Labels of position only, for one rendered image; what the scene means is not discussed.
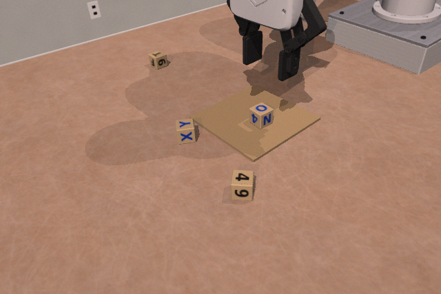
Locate tan flat square mat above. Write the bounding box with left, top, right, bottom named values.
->
left=189, top=85, right=320, bottom=162

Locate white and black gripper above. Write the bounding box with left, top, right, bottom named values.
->
left=227, top=0, right=327, bottom=81

